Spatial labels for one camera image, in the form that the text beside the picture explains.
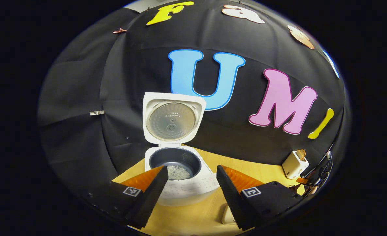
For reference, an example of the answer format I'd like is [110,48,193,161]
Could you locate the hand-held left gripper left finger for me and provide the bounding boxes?
[88,166,169,230]

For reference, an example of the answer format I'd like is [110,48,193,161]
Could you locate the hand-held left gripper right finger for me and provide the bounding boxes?
[216,165,303,231]

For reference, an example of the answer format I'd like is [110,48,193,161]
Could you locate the clear plastic rice container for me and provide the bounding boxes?
[221,203,236,225]

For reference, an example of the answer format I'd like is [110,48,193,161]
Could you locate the white rice cooker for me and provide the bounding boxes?
[143,92,221,207]

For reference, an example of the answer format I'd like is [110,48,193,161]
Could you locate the white rice grains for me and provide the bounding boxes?
[167,165,191,180]

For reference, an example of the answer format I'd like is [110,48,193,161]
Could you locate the white toaster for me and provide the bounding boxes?
[282,150,309,179]

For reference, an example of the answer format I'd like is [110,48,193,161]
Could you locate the black backdrop cloth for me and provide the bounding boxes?
[38,0,348,197]

